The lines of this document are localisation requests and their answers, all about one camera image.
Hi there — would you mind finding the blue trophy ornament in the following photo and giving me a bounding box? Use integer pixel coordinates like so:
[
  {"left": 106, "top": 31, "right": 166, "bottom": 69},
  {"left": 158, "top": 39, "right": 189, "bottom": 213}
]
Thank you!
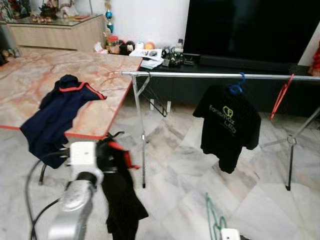
[{"left": 103, "top": 0, "right": 115, "bottom": 34}]

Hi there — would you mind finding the blue plastic hanger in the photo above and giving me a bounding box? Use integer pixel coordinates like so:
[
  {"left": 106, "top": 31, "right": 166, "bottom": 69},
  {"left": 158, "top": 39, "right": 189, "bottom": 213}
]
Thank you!
[{"left": 228, "top": 72, "right": 247, "bottom": 95}]

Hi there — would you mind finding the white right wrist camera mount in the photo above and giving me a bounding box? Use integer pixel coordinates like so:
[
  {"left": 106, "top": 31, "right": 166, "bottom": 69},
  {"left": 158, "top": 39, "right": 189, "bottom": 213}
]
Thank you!
[{"left": 220, "top": 228, "right": 242, "bottom": 240}]

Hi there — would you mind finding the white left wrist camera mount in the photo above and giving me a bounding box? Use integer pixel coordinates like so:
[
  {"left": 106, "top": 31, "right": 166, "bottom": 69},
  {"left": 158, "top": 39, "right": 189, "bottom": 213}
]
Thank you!
[{"left": 68, "top": 141, "right": 104, "bottom": 182}]

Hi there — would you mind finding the marble folding table red edge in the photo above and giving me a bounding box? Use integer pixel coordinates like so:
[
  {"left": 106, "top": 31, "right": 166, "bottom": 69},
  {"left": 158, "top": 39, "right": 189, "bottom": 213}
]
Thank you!
[{"left": 0, "top": 48, "right": 144, "bottom": 187}]

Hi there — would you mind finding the wooden sideboard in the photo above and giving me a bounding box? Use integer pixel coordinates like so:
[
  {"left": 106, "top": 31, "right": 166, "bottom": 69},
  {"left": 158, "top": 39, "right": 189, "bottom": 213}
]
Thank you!
[{"left": 5, "top": 13, "right": 108, "bottom": 53}]

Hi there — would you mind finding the black flat television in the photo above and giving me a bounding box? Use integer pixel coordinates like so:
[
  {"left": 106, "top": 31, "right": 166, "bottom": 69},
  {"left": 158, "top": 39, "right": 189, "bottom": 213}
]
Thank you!
[{"left": 183, "top": 0, "right": 320, "bottom": 66}]

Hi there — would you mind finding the black soundbar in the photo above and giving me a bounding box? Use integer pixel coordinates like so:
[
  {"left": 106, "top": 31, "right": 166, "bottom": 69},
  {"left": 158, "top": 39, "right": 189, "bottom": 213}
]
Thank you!
[{"left": 198, "top": 54, "right": 290, "bottom": 71}]

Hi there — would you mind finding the navy shirt with red trim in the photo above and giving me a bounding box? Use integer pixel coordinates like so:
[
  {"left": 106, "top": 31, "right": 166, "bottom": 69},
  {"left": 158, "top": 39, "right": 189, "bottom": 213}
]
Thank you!
[{"left": 19, "top": 74, "right": 107, "bottom": 169}]

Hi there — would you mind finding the white tissue pack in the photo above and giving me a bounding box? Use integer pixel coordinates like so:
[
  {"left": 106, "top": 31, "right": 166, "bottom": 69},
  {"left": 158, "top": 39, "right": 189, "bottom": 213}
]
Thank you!
[{"left": 94, "top": 41, "right": 108, "bottom": 54}]

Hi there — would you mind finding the green plastic hanger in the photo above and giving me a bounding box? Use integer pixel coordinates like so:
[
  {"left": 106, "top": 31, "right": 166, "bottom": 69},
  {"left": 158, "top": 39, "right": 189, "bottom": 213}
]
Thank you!
[{"left": 204, "top": 192, "right": 229, "bottom": 240}]

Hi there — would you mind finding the stack of white papers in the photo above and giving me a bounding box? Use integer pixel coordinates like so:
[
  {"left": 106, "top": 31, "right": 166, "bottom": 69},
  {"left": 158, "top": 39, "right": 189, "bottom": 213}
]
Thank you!
[{"left": 128, "top": 48, "right": 165, "bottom": 70}]

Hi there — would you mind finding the black tv console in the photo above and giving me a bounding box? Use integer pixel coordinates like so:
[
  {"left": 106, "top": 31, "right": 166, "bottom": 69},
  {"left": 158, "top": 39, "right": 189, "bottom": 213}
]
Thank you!
[{"left": 125, "top": 50, "right": 320, "bottom": 119}]

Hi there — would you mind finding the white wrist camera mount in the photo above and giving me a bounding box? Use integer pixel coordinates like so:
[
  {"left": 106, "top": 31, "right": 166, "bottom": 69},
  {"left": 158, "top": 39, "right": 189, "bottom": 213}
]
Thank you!
[
  {"left": 68, "top": 141, "right": 104, "bottom": 182},
  {"left": 220, "top": 228, "right": 242, "bottom": 240}
]

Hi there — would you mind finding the jar with red lid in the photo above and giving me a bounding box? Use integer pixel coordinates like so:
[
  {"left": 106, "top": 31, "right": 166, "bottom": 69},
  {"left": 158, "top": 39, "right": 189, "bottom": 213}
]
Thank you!
[{"left": 107, "top": 34, "right": 121, "bottom": 55}]

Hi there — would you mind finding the silver clothes rack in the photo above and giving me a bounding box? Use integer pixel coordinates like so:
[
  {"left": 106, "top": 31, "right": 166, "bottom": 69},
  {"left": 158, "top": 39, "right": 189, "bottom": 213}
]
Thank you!
[{"left": 121, "top": 70, "right": 320, "bottom": 192}]

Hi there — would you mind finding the red plastic hanger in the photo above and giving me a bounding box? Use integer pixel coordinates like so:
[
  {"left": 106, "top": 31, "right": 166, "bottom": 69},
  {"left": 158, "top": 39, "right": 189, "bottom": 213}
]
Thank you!
[{"left": 269, "top": 73, "right": 295, "bottom": 121}]

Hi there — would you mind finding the black t-shirt with green print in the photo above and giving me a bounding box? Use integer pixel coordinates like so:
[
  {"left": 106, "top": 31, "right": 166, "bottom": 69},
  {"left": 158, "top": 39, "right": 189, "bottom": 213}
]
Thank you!
[{"left": 192, "top": 83, "right": 262, "bottom": 175}]

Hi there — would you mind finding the dark brown plush toy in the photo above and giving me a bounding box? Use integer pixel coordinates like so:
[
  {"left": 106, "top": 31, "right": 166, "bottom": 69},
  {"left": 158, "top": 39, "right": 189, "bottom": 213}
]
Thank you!
[{"left": 119, "top": 40, "right": 136, "bottom": 55}]

